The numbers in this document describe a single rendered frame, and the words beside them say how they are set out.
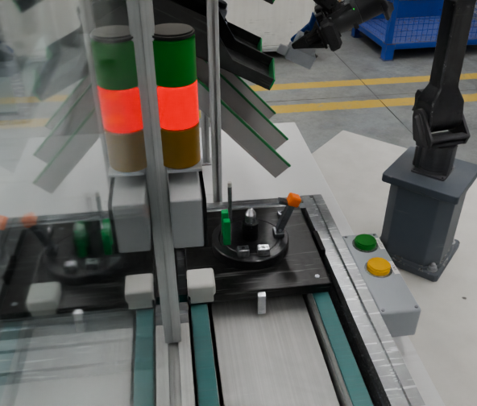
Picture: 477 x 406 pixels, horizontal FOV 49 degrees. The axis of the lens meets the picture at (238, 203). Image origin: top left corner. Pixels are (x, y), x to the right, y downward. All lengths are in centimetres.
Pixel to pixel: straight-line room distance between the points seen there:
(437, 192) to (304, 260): 27
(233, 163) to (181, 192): 84
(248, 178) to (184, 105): 81
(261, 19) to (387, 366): 433
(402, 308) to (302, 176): 61
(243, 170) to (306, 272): 57
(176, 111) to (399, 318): 51
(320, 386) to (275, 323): 14
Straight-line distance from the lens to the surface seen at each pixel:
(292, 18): 500
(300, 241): 99
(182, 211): 61
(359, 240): 101
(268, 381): 83
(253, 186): 136
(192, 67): 59
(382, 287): 93
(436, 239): 110
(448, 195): 102
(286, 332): 89
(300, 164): 146
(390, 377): 80
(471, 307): 110
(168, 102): 59
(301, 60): 124
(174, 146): 61
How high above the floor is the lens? 157
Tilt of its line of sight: 33 degrees down
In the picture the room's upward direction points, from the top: straight up
